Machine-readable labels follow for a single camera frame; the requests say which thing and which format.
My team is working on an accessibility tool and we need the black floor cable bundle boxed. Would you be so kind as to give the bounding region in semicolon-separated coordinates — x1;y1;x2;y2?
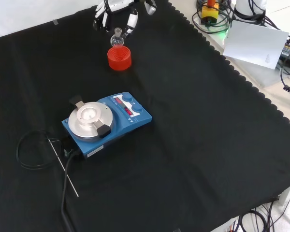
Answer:
231;198;290;232

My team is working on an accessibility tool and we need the clear glass round-bottom flask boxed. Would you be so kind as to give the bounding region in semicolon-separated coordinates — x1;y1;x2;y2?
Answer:
110;27;125;48

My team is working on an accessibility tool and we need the thick black heater power cable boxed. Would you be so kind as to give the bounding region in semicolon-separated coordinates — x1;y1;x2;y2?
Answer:
60;149;81;232

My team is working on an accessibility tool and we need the black bench cloth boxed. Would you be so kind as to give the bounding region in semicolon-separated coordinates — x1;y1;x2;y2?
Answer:
0;0;290;232

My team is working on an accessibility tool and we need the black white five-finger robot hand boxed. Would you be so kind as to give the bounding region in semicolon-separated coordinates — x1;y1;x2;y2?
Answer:
92;0;158;36

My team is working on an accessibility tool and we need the red ribbed flask ring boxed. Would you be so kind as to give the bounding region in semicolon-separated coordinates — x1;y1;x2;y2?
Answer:
107;46;132;71

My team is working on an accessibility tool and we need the yellow stop button box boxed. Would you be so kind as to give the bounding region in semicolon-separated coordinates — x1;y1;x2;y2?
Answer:
201;0;219;25

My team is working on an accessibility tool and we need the thin steel probe rod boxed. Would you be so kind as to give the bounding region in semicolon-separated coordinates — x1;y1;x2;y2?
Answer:
48;138;79;197

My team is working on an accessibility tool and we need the pale white board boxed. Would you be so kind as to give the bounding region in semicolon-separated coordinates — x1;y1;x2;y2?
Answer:
222;19;290;70

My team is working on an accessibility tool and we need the thin black probe cable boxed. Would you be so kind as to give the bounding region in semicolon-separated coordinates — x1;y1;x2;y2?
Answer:
16;130;66;170

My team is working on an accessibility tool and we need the blue heater with steel plate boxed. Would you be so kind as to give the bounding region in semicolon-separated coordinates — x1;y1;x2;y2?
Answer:
61;91;153;161

